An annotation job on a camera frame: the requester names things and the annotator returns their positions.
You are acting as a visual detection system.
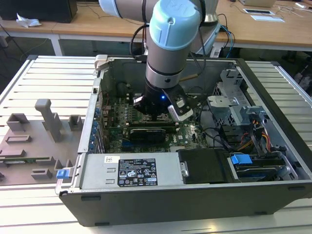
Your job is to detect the green RAM stick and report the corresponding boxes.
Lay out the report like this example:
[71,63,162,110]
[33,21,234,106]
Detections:
[0,157,51,165]

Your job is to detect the blue disk carrier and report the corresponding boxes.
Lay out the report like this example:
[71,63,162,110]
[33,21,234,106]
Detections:
[230,153,254,167]

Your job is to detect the black computer tower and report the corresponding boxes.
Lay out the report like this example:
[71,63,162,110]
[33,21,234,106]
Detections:
[0,0,78,24]

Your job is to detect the black PC case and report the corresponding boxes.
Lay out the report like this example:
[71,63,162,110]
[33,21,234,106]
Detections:
[55,55,312,227]

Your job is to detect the grey case release latch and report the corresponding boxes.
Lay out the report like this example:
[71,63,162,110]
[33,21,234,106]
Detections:
[94,55,109,71]

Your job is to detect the grey parts rack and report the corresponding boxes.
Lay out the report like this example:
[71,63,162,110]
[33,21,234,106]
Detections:
[0,98,85,186]

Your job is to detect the wooden desk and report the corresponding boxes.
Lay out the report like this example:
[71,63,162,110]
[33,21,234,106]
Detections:
[0,0,312,53]

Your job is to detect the silver power supply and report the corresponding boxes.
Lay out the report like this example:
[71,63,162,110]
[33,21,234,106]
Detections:
[79,153,184,190]

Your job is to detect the black graphics card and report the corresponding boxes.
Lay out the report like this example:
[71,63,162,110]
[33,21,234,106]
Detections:
[129,128,168,145]

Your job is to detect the crumpled white paper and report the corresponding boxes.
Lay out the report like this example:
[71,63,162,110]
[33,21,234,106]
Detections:
[16,12,42,28]

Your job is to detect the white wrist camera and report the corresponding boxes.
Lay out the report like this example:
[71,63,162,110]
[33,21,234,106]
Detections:
[167,104,194,122]

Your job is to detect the yellow red power wires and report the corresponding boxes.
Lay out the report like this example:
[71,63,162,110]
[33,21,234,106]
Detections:
[240,118,273,153]

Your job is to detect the white paper sheet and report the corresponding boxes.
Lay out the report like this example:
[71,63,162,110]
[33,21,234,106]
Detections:
[251,14,286,23]

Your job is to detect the black plastic drive cover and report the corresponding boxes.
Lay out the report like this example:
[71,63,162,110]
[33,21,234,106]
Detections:
[176,148,232,185]

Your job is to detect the black hard disk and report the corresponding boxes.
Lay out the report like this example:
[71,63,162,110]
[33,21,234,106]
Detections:
[235,159,287,182]

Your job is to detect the perforated silver drive cage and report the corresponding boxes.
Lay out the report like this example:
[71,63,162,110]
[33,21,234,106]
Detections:
[211,69,268,127]

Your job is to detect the white sheet dark print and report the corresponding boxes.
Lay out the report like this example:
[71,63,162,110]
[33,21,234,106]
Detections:
[243,8,274,16]

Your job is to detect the blue cable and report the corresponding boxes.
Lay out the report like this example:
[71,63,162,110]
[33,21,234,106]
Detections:
[218,23,236,58]

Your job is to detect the green motherboard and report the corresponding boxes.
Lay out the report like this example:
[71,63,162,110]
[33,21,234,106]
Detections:
[102,94,211,155]

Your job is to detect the CPU socket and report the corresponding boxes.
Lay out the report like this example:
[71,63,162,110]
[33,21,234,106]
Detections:
[137,111,174,123]

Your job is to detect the RAM slot white clips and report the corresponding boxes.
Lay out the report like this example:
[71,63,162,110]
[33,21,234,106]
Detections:
[125,129,181,134]
[126,123,178,127]

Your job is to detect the black camera bracket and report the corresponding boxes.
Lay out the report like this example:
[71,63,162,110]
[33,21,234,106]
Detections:
[162,88,190,115]

